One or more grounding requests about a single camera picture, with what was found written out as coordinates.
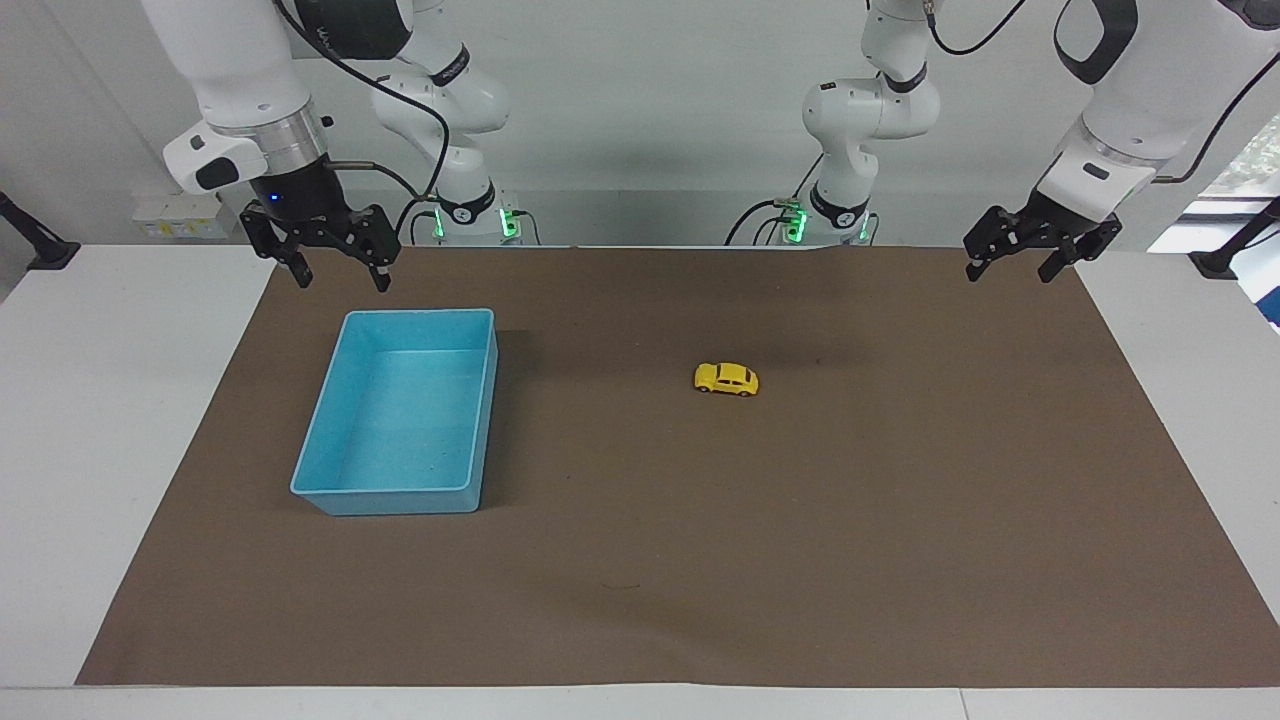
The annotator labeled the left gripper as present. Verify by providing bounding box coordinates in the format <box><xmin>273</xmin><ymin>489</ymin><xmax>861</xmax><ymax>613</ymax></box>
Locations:
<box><xmin>962</xmin><ymin>187</ymin><xmax>1124</xmax><ymax>285</ymax></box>

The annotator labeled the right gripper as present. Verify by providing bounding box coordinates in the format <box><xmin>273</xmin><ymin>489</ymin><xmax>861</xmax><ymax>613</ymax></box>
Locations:
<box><xmin>239</xmin><ymin>157</ymin><xmax>404</xmax><ymax>294</ymax></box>

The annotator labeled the yellow toy beetle car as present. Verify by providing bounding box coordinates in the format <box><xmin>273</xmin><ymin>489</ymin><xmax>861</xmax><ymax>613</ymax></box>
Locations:
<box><xmin>694</xmin><ymin>362</ymin><xmax>760</xmax><ymax>398</ymax></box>

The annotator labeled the black stand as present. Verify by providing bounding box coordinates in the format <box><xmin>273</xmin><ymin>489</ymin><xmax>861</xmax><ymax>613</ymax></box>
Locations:
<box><xmin>0</xmin><ymin>190</ymin><xmax>82</xmax><ymax>272</ymax></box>
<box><xmin>1188</xmin><ymin>196</ymin><xmax>1280</xmax><ymax>281</ymax></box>

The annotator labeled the light blue plastic bin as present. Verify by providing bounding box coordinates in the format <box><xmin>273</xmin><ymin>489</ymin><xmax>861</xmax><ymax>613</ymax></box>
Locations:
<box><xmin>290</xmin><ymin>308</ymin><xmax>499</xmax><ymax>517</ymax></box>

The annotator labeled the black cable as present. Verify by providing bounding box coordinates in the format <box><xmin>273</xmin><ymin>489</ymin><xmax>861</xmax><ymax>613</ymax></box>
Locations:
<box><xmin>394</xmin><ymin>198</ymin><xmax>442</xmax><ymax>244</ymax></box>
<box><xmin>272</xmin><ymin>0</ymin><xmax>452</xmax><ymax>201</ymax></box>
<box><xmin>725</xmin><ymin>153</ymin><xmax>827</xmax><ymax>247</ymax></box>
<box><xmin>924</xmin><ymin>0</ymin><xmax>1031</xmax><ymax>57</ymax></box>
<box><xmin>1150</xmin><ymin>50</ymin><xmax>1280</xmax><ymax>187</ymax></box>

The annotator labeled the white wall socket box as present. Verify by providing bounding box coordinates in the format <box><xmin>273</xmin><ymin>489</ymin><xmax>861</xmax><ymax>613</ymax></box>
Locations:
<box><xmin>132</xmin><ymin>194</ymin><xmax>232</xmax><ymax>241</ymax></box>

